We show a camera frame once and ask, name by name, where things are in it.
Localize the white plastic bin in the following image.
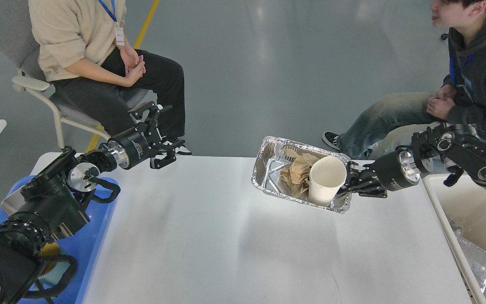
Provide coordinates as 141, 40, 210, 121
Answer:
423, 174, 486, 304

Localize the person in dark hoodie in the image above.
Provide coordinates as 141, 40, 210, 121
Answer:
322, 0, 486, 160

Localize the stainless steel rectangular tin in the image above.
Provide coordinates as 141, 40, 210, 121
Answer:
1, 187, 29, 216

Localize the grey office chair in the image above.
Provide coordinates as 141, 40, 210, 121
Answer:
0, 0, 151, 150

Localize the white paper cup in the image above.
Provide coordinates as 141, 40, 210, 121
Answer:
308, 156, 347, 206

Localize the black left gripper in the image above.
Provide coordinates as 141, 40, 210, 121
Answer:
108, 101, 185, 170

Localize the teal mug yellow inside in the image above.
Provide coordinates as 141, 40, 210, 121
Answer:
39, 243, 78, 288

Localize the aluminium foil tray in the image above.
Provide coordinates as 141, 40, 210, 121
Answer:
251, 136, 351, 214

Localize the person in beige sweater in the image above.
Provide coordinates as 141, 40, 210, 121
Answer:
28, 0, 186, 144

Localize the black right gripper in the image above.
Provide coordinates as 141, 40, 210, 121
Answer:
339, 150, 421, 199

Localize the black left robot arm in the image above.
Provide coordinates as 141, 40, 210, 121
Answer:
0, 102, 184, 304

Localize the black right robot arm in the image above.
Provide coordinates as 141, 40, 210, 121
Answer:
338, 123, 486, 198

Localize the brown paper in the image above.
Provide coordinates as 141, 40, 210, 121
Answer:
281, 147, 319, 199

